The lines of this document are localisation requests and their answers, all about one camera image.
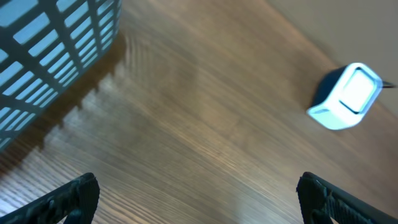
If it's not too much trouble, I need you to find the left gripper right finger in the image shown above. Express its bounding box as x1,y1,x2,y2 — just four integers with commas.
296,172,397,224

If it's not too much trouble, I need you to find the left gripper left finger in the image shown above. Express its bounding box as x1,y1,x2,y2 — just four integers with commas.
1,172,100,224

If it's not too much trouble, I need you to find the white barcode scanner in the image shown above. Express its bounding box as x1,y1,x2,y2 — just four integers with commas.
307,63,383,130

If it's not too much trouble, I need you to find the dark grey plastic basket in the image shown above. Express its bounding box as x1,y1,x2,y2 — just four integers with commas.
1,0,122,150

